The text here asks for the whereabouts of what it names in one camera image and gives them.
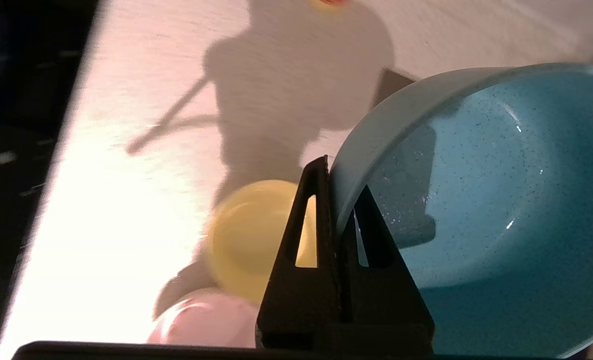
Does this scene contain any pink plastic bowl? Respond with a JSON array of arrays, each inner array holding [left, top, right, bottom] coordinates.
[[148, 290, 261, 347]]

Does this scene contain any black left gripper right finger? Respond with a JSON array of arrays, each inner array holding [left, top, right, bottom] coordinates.
[[337, 184, 435, 352]]

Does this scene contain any black induction cooktop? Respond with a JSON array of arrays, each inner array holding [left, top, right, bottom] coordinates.
[[0, 0, 100, 357]]

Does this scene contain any yellow plastic bowl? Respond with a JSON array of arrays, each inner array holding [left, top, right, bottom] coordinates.
[[207, 179, 318, 306]]

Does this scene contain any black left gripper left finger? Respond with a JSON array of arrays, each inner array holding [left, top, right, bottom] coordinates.
[[255, 155, 346, 349]]

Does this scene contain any blue plastic bowl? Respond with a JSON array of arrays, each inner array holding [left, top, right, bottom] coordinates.
[[329, 62, 593, 359]]

